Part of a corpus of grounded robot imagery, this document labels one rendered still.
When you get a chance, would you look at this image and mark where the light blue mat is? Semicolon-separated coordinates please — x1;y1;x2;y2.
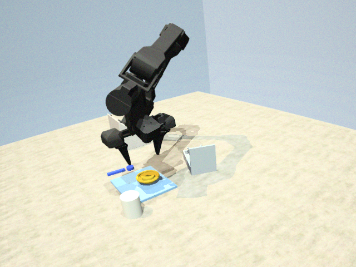
110;166;177;203

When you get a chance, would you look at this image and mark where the white cylinder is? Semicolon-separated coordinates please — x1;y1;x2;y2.
120;191;143;219

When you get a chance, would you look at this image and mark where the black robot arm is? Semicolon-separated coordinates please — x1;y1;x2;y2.
105;23;189;144

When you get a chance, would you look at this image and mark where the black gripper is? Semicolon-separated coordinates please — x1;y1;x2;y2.
101;101;176;165

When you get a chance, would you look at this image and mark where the yellow plate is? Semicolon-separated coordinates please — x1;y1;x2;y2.
136;170;160;184

